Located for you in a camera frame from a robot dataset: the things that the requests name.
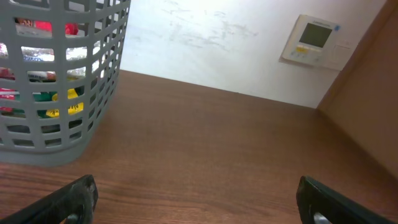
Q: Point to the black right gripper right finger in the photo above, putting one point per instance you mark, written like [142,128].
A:
[317,203]

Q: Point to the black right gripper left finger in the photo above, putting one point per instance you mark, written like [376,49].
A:
[73,203]

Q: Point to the Kleenex tissue multipack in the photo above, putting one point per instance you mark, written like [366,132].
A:
[47,55]

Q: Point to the San Remo spaghetti packet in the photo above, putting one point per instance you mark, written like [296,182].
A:
[70,28]

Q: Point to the brown wooden side panel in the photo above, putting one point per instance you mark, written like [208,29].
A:
[362,101]

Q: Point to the grey plastic basket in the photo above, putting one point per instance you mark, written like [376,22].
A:
[51,123]

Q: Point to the white wall thermostat panel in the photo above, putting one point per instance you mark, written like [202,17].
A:
[317,43]

